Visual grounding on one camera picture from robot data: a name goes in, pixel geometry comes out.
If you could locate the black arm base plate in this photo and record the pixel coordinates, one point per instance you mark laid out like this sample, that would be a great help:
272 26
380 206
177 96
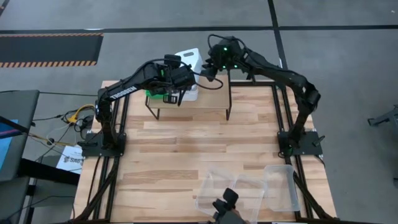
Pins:
314 146
93 149

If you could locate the black hazard-striped floor mat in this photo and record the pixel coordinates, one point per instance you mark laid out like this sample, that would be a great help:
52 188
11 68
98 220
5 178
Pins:
46 49

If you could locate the blue screen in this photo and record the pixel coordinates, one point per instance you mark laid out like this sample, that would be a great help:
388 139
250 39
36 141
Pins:
6 146

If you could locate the black power adapter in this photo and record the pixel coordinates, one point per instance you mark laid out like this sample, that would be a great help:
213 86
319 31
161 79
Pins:
87 122

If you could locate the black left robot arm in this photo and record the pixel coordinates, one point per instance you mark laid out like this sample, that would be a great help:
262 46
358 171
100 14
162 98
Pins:
122 91

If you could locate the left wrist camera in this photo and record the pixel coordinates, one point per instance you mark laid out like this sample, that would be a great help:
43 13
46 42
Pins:
172 61

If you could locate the green slotted plastic basket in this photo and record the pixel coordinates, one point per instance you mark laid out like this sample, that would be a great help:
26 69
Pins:
154 95

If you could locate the clear plastic basket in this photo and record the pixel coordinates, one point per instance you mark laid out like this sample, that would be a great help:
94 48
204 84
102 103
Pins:
281 189
211 186
252 196

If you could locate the black desk base bar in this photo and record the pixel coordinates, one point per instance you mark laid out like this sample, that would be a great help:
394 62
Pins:
46 171

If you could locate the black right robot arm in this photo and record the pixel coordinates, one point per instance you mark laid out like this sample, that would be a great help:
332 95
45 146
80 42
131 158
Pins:
280 73

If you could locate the black aluminium table frame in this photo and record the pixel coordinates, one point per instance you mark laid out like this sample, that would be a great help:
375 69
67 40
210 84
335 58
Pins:
281 102

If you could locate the white printed paper sign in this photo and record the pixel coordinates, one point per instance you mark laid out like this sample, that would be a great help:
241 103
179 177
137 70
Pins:
70 155

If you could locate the dark side desk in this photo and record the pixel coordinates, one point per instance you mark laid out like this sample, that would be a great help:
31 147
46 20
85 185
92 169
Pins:
21 105

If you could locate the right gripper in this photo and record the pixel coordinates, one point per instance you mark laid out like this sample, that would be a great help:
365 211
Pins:
211 68

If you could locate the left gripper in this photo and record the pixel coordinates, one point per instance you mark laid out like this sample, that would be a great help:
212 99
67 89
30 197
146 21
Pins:
183 79

